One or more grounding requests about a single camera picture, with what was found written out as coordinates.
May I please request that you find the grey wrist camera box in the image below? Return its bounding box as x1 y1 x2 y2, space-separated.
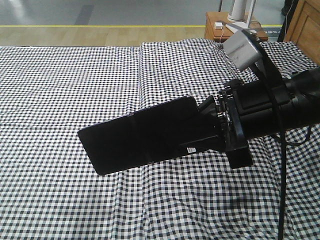
222 30 263 71

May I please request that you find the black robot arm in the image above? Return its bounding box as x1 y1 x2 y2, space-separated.
178 68 320 169

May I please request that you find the wooden headboard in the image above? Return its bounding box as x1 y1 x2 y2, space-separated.
284 0 320 65

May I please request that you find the white charger adapter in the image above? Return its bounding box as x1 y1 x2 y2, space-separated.
214 22 223 30

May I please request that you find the black foldable phone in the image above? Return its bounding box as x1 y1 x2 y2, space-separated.
77 96 215 176

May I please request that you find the black braided camera cable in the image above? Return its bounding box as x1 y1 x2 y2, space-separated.
246 28 313 240

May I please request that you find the wooden nightstand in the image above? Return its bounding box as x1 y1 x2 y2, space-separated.
204 11 268 43

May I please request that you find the white desk lamp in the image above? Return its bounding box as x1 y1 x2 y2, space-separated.
225 0 256 33

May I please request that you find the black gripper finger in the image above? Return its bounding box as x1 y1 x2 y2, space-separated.
178 134 226 153
197 95 218 118

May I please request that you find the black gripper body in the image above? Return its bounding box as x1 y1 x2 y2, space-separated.
218 79 293 169

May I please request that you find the black white checkered bedsheet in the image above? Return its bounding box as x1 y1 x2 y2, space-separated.
0 39 320 240

